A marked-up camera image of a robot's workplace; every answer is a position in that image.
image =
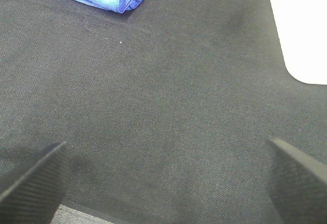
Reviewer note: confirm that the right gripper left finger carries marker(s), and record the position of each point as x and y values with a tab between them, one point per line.
33	191

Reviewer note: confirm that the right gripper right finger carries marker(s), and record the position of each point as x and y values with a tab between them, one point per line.
295	183

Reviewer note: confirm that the white plastic storage box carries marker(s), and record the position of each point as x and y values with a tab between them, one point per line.
301	27

